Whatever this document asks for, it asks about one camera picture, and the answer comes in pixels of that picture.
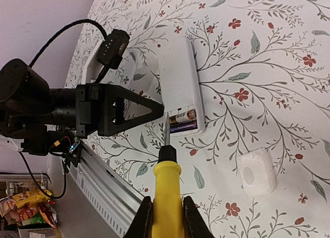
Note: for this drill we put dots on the white remote control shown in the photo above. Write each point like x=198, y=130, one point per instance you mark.
x=179, y=83

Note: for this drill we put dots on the yellow handled screwdriver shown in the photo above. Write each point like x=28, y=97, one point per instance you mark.
x=167, y=203

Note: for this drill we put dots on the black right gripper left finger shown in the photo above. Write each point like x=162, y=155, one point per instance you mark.
x=141, y=226

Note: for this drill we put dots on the floral patterned table mat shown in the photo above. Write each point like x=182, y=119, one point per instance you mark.
x=263, y=68

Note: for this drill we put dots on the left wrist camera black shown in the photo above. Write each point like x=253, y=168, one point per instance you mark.
x=112, y=49

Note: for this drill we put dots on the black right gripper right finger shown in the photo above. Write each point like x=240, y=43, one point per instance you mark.
x=194, y=224

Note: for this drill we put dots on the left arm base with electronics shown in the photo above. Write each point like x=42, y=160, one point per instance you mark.
x=69, y=149

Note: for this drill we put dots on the snack bags pile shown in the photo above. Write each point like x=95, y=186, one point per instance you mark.
x=29, y=208

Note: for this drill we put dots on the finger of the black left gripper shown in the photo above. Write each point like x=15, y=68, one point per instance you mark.
x=123, y=109

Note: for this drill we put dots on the white battery cover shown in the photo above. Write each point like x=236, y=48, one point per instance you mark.
x=257, y=173

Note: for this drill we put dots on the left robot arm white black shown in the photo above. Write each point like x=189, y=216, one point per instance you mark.
x=23, y=140

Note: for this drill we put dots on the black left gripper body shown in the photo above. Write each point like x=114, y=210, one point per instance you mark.
x=28, y=104

